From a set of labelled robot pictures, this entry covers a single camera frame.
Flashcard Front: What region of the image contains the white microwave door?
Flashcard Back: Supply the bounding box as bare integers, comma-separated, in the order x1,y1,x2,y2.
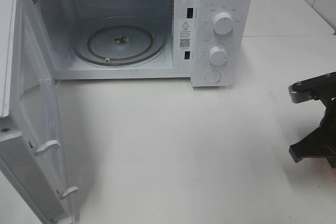
1,0,78,223

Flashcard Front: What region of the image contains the white microwave oven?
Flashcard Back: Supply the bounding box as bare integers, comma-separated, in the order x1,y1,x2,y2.
39,0,250,87

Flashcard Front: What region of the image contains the lower white microwave knob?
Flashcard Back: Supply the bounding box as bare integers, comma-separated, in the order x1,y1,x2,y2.
209,46,228,66

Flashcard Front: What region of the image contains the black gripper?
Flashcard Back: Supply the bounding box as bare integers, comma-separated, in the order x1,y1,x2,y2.
289,97,335,168

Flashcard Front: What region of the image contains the glass microwave turntable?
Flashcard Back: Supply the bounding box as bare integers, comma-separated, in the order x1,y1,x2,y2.
71,16,172,67

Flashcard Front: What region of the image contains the round door release button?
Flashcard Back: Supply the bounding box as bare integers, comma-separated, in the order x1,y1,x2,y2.
205,70,222,83

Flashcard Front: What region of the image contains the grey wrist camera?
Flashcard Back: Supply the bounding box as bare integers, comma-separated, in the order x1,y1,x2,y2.
289,72,335,103

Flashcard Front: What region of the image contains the white warning label sticker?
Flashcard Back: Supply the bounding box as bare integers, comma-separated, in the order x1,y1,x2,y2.
177,18,195,50

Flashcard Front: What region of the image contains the upper white microwave knob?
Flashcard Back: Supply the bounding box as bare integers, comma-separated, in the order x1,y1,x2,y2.
212,11,234,35

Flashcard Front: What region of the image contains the white microwave knob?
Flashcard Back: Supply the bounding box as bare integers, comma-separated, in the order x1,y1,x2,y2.
212,11,234,35
209,46,228,66

